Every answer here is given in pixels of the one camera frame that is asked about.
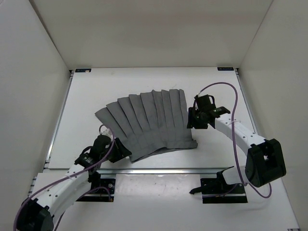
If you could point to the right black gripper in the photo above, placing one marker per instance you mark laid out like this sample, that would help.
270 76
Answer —
192 122

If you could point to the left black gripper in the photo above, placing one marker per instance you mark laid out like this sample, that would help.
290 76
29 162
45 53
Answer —
122 151

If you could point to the grey pleated skirt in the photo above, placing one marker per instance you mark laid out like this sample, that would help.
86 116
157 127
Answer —
149 123

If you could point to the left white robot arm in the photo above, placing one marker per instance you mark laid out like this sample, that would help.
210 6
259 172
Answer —
44 207

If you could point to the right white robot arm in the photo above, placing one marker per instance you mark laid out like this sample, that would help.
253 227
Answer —
264 158

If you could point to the right blue corner label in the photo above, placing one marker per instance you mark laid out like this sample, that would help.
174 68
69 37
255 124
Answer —
225 68

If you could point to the blue corner label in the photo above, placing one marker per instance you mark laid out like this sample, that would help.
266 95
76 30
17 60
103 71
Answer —
82 70
225 68

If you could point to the left blue corner label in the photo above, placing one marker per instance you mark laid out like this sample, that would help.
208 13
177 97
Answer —
82 70

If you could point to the silver aluminium front rail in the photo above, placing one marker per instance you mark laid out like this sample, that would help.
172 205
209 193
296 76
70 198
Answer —
158 171

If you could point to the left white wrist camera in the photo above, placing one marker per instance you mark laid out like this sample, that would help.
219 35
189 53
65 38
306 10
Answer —
103 130

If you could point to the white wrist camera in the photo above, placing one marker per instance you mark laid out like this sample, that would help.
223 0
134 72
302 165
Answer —
103 130
198 94

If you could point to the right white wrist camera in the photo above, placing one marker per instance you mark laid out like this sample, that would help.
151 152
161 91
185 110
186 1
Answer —
198 94

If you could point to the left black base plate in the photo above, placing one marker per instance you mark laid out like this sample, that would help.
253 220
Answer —
102 190

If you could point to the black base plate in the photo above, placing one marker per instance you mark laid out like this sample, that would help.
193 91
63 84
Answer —
102 190
214 192

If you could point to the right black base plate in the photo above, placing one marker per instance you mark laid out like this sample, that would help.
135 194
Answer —
214 192

